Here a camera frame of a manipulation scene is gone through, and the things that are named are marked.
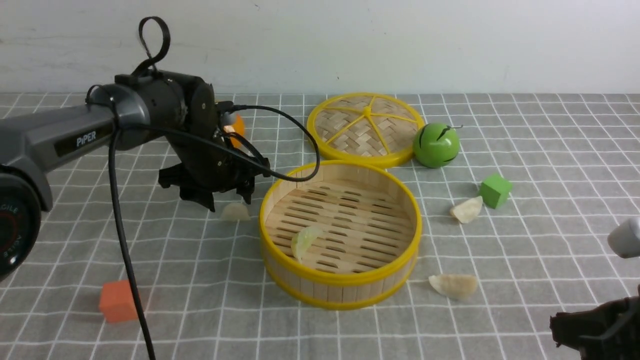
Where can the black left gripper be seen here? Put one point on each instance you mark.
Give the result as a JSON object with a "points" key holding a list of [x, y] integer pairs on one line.
{"points": [[209, 163]]}

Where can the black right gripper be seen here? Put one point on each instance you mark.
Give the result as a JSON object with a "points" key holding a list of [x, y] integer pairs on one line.
{"points": [[610, 331]]}

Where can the white dumpling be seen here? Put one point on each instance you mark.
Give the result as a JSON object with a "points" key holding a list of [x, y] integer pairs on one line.
{"points": [[467, 211], [235, 212], [454, 286]]}

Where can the pale green dumpling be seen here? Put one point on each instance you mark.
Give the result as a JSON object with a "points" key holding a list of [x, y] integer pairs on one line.
{"points": [[302, 241]]}

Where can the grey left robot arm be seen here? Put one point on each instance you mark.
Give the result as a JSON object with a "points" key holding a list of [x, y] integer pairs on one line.
{"points": [[33, 145]]}

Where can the bamboo steamer tray yellow rims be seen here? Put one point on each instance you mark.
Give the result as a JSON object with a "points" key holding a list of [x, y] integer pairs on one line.
{"points": [[372, 228]]}

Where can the woven bamboo steamer lid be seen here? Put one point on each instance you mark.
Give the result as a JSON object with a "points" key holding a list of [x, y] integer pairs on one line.
{"points": [[370, 128]]}

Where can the orange toy pear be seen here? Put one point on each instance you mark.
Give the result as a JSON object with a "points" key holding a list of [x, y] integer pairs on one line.
{"points": [[233, 123]]}

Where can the grey checked tablecloth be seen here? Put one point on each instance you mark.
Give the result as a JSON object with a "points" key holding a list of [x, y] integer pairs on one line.
{"points": [[573, 161]]}

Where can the orange foam cube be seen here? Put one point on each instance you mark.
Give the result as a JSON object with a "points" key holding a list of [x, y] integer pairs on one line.
{"points": [[116, 302]]}

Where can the green foam cube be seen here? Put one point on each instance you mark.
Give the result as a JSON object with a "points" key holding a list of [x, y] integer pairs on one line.
{"points": [[495, 190]]}

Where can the green toy apple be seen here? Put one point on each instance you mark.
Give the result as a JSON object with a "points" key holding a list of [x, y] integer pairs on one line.
{"points": [[436, 145]]}

